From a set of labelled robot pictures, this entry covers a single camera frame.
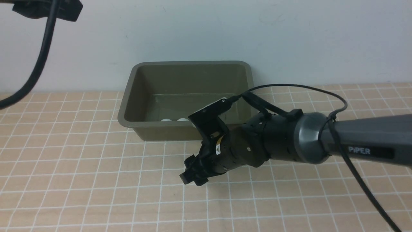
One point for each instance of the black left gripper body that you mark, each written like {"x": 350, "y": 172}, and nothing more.
{"x": 69, "y": 10}

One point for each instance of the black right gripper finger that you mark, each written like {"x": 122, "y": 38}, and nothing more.
{"x": 187, "y": 179}
{"x": 194, "y": 166}

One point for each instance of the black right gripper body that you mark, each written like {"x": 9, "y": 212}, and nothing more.
{"x": 243, "y": 145}

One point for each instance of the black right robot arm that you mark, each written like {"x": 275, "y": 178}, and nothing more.
{"x": 304, "y": 138}

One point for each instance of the olive green plastic bin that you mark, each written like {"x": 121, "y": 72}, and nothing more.
{"x": 173, "y": 90}

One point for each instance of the beige checkered tablecloth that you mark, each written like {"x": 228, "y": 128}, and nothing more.
{"x": 66, "y": 165}

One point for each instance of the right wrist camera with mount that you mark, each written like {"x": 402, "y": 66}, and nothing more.
{"x": 207, "y": 120}

